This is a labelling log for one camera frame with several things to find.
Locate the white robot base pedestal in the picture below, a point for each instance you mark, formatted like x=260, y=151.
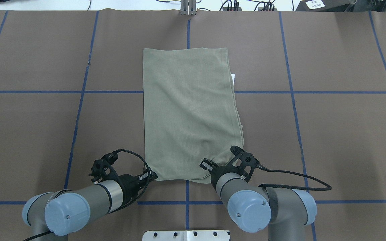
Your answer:
x=187, y=235

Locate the sage green long-sleeve shirt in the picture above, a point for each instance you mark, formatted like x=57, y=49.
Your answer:
x=190, y=112

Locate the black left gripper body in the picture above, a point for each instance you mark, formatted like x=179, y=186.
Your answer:
x=129, y=182

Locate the aluminium frame post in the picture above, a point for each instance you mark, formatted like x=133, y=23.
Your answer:
x=188, y=7

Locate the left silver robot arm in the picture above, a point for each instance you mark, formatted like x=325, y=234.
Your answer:
x=52, y=216

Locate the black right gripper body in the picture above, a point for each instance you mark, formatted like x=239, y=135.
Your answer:
x=219, y=171

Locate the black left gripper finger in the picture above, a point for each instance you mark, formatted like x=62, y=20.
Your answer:
x=152, y=176

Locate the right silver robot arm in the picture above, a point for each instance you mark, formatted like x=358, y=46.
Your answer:
x=284, y=210

